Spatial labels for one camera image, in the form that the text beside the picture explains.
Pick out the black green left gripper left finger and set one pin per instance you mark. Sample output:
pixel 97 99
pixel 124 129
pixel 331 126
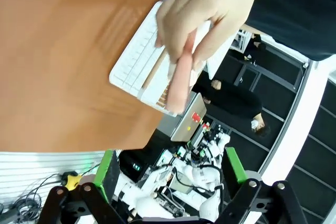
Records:
pixel 109 171

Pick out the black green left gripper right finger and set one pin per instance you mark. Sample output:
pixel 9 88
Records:
pixel 233 169

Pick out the peach lint roller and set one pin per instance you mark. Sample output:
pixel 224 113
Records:
pixel 179 85

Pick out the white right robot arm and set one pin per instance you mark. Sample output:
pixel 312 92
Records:
pixel 195 175

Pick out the person's bare hand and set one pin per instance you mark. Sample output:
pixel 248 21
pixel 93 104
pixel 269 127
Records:
pixel 199 1

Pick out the black device with green display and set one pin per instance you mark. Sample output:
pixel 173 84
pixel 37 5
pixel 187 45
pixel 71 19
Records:
pixel 131 161

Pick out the electronics rack with connectors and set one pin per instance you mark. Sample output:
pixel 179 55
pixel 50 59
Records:
pixel 207 136

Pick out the small grey screen module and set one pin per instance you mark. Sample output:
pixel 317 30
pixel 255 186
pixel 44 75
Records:
pixel 179 183

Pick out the silver box with red sticker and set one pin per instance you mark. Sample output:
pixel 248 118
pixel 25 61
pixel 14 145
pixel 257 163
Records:
pixel 187 119

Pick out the bystander in black clothing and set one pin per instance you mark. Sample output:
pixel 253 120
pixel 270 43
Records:
pixel 256 41
pixel 236 100

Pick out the white plastic slotted basket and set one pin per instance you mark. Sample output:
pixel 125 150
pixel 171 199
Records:
pixel 136 58

